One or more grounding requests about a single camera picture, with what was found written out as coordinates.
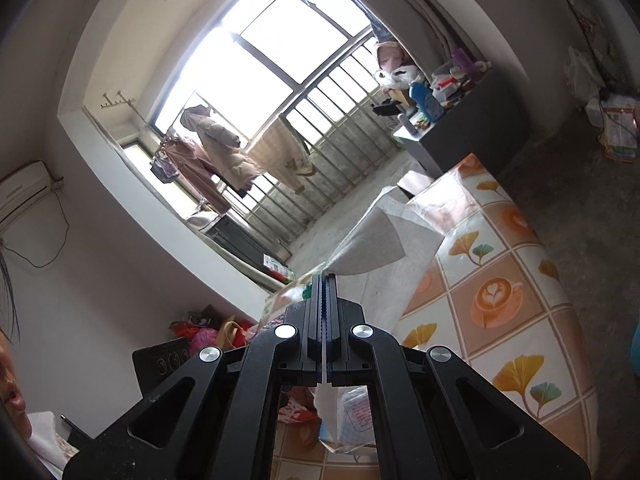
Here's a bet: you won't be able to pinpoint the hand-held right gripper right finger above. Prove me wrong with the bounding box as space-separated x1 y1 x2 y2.
326 272 586 480

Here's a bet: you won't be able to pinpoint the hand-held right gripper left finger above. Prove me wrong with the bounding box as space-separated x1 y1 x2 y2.
62 274 326 480

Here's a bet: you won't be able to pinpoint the white tissue sheet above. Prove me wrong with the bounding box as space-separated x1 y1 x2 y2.
312 186 443 453

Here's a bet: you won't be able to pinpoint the green red carton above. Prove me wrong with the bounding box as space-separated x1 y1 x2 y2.
263 254 296 281

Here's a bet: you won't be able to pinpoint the red plastic bags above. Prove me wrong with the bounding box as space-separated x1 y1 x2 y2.
170 310 256 356

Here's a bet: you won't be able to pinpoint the dark grey panel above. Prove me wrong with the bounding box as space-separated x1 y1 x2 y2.
207 210 291 271

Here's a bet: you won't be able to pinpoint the black box with dials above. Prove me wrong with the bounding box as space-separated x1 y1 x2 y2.
132 337 191 391

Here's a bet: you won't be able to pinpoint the table with patterned tablecloth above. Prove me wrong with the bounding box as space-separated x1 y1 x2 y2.
260 154 601 480

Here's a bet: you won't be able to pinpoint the beige printed towel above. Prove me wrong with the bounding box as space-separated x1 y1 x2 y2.
247 117 316 193

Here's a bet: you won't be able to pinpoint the pink hanging garment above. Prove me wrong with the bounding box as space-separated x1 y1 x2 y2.
155 135 233 213

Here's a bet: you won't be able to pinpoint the beige puffer coat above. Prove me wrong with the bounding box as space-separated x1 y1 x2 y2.
180 105 266 191

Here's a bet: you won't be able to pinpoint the metal balcony railing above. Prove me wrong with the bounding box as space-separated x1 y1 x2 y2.
200 60 401 256

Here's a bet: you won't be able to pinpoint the blue detergent bottle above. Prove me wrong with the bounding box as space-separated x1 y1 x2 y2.
409 80 445 123

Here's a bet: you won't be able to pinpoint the grey cabinet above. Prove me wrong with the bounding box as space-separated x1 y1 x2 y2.
392 67 531 178

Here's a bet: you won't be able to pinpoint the pink clothing pile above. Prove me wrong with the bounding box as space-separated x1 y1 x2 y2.
375 42 408 71

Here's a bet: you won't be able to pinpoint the purple cup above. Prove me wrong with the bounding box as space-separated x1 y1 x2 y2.
452 49 476 76

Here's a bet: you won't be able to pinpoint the large window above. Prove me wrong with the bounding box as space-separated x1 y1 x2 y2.
102 0 401 241

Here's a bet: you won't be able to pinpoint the person's head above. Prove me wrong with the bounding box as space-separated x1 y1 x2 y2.
0 245 33 441

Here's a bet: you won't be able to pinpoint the white air conditioner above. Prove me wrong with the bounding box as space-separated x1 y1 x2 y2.
0 160 53 228

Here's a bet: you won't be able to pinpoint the beige curtain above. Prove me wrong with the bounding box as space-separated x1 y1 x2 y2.
390 0 471 61

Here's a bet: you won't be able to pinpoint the pile of colourful packets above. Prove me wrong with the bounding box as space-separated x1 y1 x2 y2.
597 95 640 161

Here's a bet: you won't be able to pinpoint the crumpled white plastic bag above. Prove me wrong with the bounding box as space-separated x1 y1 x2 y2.
565 47 603 93

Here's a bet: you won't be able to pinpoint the patterned fabric roll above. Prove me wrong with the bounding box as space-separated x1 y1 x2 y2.
542 0 640 86

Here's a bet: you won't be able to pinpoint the black power cable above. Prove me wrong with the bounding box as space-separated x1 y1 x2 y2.
0 177 71 268

